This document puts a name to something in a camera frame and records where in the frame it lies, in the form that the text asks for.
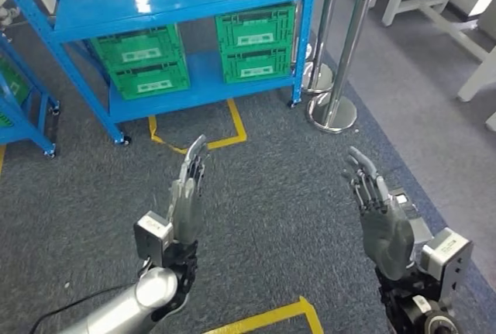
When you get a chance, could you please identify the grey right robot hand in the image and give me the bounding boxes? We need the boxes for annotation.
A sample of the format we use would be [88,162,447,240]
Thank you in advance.
[341,146,415,281]

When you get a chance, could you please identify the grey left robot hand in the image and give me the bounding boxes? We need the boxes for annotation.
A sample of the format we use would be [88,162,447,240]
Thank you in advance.
[166,135,208,246]

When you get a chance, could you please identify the green top table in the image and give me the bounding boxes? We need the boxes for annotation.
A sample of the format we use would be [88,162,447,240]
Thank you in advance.
[370,0,496,133]

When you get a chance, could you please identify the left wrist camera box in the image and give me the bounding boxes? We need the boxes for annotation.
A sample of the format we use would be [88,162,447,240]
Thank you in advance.
[134,211,174,268]

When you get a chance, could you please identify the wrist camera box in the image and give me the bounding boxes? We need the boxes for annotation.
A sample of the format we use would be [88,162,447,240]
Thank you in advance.
[134,211,174,268]
[420,227,474,299]

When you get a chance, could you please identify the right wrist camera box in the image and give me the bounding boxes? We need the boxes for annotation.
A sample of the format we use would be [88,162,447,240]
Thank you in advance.
[420,227,474,299]

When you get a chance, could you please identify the chrome stanchion post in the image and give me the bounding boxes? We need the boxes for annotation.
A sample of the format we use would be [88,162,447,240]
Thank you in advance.
[301,0,345,95]
[307,0,380,135]

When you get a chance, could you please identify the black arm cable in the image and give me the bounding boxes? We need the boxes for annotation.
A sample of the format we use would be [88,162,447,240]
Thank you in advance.
[29,282,134,334]

